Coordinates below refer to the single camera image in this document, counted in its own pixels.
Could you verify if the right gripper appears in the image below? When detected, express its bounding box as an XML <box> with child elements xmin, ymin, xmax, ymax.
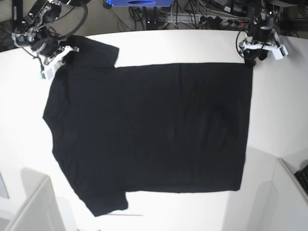
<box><xmin>31</xmin><ymin>37</ymin><xmax>79</xmax><ymax>65</ymax></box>

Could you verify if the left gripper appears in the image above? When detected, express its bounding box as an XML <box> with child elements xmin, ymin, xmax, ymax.
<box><xmin>239</xmin><ymin>26</ymin><xmax>281</xmax><ymax>67</ymax></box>

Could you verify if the black T-shirt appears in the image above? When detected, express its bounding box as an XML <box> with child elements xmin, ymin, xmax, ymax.
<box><xmin>43</xmin><ymin>36</ymin><xmax>253</xmax><ymax>217</ymax></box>

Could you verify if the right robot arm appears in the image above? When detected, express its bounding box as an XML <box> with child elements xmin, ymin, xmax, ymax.
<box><xmin>11</xmin><ymin>0</ymin><xmax>89</xmax><ymax>65</ymax></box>

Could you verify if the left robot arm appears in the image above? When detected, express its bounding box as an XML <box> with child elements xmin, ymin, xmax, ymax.
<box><xmin>238</xmin><ymin>0</ymin><xmax>281</xmax><ymax>68</ymax></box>

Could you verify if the white power strip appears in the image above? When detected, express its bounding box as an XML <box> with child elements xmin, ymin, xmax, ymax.
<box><xmin>199</xmin><ymin>16</ymin><xmax>250</xmax><ymax>27</ymax></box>

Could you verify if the blue box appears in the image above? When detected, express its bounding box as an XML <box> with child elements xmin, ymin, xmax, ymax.
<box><xmin>106</xmin><ymin>0</ymin><xmax>173</xmax><ymax>7</ymax></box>

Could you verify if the black keyboard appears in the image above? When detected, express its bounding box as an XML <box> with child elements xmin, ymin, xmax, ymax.
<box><xmin>295</xmin><ymin>166</ymin><xmax>308</xmax><ymax>192</ymax></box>

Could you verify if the white left partition panel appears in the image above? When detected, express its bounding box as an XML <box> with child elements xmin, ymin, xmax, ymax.
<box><xmin>0</xmin><ymin>168</ymin><xmax>66</xmax><ymax>231</ymax></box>

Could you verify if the white partition panel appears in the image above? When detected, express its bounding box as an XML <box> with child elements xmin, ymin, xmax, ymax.
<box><xmin>263</xmin><ymin>159</ymin><xmax>308</xmax><ymax>231</ymax></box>
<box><xmin>0</xmin><ymin>168</ymin><xmax>66</xmax><ymax>231</ymax></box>

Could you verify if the white right partition panel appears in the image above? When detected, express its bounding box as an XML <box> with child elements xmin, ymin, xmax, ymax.
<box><xmin>263</xmin><ymin>159</ymin><xmax>308</xmax><ymax>231</ymax></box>

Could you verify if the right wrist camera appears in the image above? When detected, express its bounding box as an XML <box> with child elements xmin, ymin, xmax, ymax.
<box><xmin>40</xmin><ymin>69</ymin><xmax>54</xmax><ymax>80</ymax></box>

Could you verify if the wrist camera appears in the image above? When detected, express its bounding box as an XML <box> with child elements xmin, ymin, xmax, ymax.
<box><xmin>272</xmin><ymin>45</ymin><xmax>288</xmax><ymax>60</ymax></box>
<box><xmin>40</xmin><ymin>69</ymin><xmax>54</xmax><ymax>80</ymax></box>

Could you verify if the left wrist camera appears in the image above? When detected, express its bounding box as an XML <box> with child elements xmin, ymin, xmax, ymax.
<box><xmin>272</xmin><ymin>45</ymin><xmax>288</xmax><ymax>60</ymax></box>

